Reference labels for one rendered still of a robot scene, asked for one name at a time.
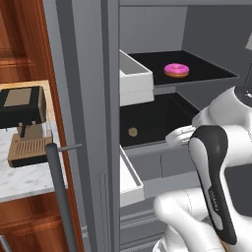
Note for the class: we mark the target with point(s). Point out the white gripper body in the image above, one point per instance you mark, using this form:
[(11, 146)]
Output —
[(178, 135)]

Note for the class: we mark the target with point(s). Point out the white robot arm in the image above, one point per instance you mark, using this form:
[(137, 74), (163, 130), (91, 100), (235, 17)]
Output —
[(183, 213)]

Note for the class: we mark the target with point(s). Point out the black fridge shelf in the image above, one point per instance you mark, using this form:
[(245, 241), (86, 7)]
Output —
[(197, 70), (154, 121)]

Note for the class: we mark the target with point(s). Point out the tan garlic bulb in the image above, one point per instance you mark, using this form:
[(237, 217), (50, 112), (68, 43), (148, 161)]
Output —
[(132, 132)]

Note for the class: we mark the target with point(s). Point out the white fridge door bin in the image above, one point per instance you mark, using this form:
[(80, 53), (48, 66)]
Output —
[(134, 82), (129, 187)]

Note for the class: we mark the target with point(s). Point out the grey fridge door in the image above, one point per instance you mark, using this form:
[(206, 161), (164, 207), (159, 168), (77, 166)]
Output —
[(88, 98)]

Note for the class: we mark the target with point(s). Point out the grey fridge body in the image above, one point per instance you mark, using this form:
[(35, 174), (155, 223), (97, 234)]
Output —
[(210, 26)]

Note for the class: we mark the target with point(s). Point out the wooden base cabinet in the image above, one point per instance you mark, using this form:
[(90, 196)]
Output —
[(29, 223)]

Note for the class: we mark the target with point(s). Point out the pink frosted donut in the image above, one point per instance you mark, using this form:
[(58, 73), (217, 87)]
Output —
[(176, 70)]

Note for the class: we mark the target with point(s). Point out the black and tan coffee machine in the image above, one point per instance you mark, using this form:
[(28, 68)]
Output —
[(23, 108)]

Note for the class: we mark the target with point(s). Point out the wooden wall cabinet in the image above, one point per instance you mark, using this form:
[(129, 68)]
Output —
[(19, 36)]

